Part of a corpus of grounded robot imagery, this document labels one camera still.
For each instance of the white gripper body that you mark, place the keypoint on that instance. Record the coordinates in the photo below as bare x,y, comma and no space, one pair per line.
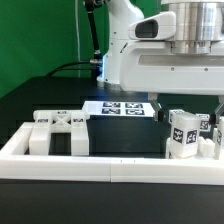
151,67

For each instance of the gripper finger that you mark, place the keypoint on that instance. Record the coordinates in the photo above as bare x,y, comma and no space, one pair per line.
215,116
158,112

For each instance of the white chair seat part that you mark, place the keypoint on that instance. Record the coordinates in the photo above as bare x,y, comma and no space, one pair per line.
202,148

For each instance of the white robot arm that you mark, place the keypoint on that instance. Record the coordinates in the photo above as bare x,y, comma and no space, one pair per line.
177,51

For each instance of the white chair back part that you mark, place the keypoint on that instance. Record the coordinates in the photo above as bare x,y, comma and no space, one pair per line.
48,122

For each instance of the white tagged cube far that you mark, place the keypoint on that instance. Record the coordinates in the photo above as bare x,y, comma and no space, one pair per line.
204,125

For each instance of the white tagged cube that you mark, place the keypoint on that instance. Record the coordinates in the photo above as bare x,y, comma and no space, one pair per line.
172,113
204,125

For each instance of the white tagged cube near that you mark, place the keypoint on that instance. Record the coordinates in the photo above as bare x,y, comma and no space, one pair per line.
172,113

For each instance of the white marker sheet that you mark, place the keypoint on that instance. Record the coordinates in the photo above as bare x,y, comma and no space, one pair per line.
122,109

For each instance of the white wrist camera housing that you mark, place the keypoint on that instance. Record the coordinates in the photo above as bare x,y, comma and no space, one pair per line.
158,27

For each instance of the white U-shaped obstacle frame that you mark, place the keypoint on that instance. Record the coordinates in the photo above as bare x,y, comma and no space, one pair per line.
16,164

